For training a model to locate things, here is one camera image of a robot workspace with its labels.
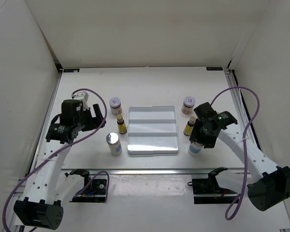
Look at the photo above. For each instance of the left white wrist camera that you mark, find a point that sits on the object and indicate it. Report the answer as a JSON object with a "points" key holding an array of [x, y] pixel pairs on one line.
{"points": [[81, 96]]}

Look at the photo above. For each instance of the left red-lid spice jar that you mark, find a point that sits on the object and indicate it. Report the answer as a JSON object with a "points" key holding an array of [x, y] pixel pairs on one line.
{"points": [[115, 105]]}

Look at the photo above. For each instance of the aluminium front rail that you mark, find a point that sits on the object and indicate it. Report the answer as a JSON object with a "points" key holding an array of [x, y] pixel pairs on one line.
{"points": [[157, 171]]}

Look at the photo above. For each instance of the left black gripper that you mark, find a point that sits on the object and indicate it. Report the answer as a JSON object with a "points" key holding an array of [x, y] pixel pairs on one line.
{"points": [[94, 122]]}

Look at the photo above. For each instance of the white three-compartment tray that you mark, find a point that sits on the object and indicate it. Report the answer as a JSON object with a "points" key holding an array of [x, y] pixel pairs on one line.
{"points": [[152, 131]]}

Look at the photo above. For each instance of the right red-lid spice jar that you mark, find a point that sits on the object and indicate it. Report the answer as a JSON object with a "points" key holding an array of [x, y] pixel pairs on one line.
{"points": [[188, 104]]}

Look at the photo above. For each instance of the right small yellow-label bottle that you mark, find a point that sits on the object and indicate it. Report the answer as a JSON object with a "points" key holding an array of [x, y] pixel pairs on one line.
{"points": [[189, 126]]}

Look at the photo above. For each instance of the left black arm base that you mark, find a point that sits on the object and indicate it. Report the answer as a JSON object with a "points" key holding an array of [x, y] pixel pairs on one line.
{"points": [[95, 187]]}

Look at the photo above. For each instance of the left small yellow-label bottle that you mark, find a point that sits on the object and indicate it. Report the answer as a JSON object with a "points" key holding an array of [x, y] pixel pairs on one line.
{"points": [[121, 124]]}

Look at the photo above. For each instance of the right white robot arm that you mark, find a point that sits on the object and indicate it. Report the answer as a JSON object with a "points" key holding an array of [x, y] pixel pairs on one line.
{"points": [[269, 183]]}

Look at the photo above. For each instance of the left blue corner label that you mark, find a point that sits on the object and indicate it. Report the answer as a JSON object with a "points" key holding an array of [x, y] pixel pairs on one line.
{"points": [[71, 70]]}

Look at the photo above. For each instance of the right blue corner label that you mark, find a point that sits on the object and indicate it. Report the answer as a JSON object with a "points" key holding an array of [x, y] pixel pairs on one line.
{"points": [[214, 68]]}

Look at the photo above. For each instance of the blue corner label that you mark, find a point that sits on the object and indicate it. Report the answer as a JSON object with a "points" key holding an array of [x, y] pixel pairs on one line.
{"points": [[71, 70], [214, 68]]}

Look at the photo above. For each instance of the red-lid spice jar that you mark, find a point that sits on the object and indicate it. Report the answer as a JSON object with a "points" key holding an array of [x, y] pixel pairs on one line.
{"points": [[115, 105], [188, 104]]}

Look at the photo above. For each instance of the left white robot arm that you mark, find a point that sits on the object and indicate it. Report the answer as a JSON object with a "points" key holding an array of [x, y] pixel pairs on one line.
{"points": [[42, 206]]}

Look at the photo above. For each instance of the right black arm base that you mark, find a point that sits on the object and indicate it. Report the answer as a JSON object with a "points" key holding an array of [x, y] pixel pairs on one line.
{"points": [[207, 191]]}

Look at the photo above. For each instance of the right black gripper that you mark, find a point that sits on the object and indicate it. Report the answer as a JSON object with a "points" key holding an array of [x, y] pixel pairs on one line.
{"points": [[209, 143]]}

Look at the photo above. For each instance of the white silver-cap bottle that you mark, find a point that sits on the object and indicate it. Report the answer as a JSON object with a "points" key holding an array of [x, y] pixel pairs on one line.
{"points": [[195, 148], [114, 144]]}

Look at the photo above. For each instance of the small yellow-label bottle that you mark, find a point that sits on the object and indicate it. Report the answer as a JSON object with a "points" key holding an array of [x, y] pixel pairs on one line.
{"points": [[121, 124], [189, 126]]}

